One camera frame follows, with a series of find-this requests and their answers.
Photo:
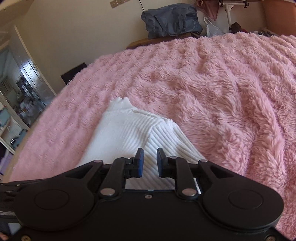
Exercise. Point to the black flat panel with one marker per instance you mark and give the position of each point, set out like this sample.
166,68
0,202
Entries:
73,73

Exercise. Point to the pink fluffy blanket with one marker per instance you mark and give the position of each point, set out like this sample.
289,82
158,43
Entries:
208,92

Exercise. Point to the glossy grey door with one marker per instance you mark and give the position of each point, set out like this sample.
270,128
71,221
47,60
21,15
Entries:
34,76

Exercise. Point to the white ribbed knit sweater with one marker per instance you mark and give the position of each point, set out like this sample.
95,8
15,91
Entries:
124,134

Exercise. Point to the blue duffel bag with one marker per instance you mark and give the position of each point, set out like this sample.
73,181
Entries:
171,19

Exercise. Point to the pink clothes pile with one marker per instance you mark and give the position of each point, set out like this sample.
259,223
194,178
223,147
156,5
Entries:
208,9

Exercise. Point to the cluttered white shelf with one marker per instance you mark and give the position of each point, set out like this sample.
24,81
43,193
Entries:
11,120

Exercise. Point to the white folding table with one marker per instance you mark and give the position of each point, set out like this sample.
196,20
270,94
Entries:
229,11

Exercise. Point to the dark brown plush item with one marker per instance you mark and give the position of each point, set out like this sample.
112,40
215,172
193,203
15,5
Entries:
236,27

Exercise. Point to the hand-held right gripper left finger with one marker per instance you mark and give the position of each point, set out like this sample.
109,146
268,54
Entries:
140,163

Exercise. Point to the brown cardboard box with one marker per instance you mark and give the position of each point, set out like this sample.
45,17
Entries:
143,42

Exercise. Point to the beige wall socket strip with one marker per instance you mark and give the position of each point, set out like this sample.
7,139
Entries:
118,3

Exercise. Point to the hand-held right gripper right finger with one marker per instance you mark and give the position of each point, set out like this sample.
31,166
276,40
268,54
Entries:
159,163

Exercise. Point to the white plastic bag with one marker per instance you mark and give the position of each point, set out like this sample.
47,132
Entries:
214,29

